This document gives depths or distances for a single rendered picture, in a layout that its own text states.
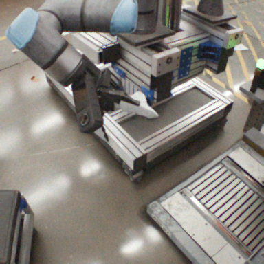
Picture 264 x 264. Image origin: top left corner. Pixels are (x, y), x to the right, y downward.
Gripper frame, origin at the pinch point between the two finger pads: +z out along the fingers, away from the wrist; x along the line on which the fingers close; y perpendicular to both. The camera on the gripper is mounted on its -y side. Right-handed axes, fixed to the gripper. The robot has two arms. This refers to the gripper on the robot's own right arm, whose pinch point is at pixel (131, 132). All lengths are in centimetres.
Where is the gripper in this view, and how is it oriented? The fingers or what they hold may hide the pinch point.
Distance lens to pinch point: 62.4
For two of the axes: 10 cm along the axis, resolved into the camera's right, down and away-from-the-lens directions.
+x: -7.7, 3.8, 5.2
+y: 0.9, -7.3, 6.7
